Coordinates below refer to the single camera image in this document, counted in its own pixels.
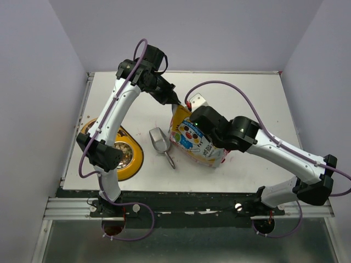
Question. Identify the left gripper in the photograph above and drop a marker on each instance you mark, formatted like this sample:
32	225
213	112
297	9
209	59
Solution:
168	95

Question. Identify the pet food bag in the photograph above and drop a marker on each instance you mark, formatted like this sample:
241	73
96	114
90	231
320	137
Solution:
185	135

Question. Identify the metal food scoop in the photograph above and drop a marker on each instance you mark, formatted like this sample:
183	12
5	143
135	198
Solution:
161	144

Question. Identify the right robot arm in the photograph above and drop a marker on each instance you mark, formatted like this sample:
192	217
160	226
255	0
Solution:
312	182

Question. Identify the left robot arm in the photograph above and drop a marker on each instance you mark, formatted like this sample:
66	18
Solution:
140	74

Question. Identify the yellow double pet bowl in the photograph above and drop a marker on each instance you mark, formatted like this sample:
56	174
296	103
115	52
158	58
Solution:
133	155

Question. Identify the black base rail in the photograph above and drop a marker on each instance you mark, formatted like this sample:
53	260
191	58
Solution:
142	209

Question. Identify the aluminium frame rail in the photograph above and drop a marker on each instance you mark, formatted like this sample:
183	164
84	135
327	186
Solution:
65	209

